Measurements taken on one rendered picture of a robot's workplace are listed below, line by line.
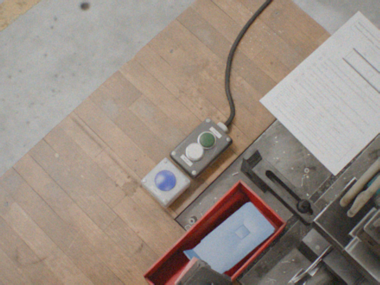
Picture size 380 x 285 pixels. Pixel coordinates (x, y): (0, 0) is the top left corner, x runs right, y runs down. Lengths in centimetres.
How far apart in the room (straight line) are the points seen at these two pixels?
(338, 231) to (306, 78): 43
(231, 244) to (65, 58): 134
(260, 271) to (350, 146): 30
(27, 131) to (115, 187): 107
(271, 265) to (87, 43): 135
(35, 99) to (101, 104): 103
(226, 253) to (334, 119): 36
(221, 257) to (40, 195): 37
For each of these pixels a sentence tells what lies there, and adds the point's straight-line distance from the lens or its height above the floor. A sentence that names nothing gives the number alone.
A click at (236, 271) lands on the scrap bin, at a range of 139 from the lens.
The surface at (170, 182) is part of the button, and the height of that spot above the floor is 94.
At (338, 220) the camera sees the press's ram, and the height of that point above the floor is 114.
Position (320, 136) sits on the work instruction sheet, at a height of 90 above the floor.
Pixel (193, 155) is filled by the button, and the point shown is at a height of 94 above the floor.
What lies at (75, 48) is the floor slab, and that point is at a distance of 255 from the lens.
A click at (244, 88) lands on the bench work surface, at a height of 90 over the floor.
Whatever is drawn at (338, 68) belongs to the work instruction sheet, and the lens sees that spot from 153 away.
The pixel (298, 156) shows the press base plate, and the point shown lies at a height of 90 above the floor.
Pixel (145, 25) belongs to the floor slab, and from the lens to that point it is 256.
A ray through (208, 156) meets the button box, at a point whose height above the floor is 93.
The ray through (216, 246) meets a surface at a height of 96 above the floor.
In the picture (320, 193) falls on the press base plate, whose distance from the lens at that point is 145.
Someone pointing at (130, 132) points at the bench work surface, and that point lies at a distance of 146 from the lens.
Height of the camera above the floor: 228
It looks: 73 degrees down
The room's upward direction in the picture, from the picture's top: straight up
